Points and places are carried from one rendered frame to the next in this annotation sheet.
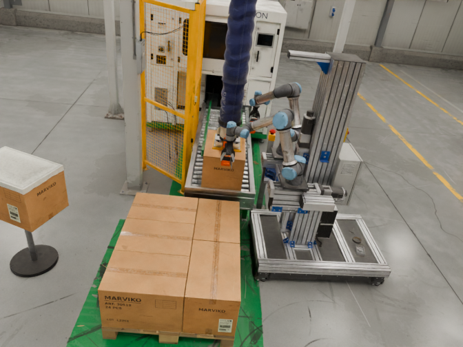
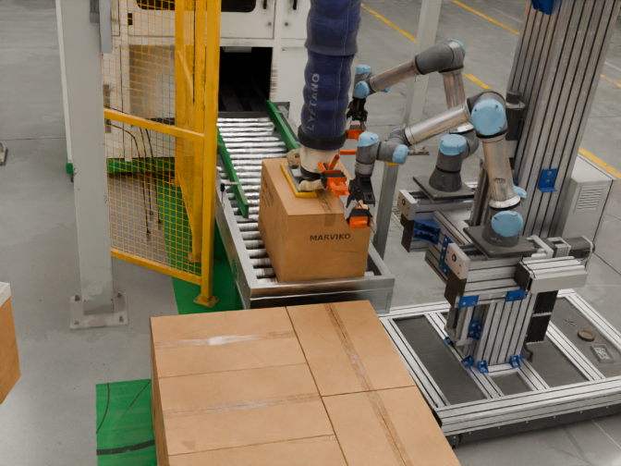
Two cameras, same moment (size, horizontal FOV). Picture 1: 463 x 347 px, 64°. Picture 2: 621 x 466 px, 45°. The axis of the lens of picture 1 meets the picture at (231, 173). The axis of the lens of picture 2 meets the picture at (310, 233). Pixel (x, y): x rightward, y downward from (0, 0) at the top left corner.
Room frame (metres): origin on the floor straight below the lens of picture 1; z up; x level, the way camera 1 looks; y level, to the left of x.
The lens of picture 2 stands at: (0.27, 0.90, 2.48)
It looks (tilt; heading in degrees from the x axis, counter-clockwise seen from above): 29 degrees down; 345
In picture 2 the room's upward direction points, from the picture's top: 6 degrees clockwise
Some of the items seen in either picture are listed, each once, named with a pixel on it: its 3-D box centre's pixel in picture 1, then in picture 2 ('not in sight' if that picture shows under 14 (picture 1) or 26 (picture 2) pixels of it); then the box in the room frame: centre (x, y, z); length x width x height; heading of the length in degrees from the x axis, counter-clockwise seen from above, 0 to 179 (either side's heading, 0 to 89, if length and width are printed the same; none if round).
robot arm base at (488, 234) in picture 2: (295, 175); (502, 227); (2.67, -0.53, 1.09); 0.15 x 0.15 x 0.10
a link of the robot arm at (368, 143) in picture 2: (231, 129); (368, 148); (2.81, 0.05, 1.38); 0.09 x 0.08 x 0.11; 63
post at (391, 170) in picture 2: (264, 173); (381, 234); (3.65, -0.38, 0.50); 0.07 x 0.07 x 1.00; 3
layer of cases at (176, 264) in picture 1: (180, 255); (291, 437); (2.35, 0.35, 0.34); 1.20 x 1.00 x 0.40; 3
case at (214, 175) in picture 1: (223, 160); (310, 220); (3.37, 0.10, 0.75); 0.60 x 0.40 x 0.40; 3
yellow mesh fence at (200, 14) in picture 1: (196, 84); (188, 67); (4.79, 0.61, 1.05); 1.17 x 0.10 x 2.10; 3
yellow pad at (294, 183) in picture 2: (218, 140); (298, 177); (3.39, 0.18, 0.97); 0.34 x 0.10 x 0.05; 2
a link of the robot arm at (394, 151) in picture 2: (242, 131); (393, 151); (2.78, -0.05, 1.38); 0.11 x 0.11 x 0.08; 63
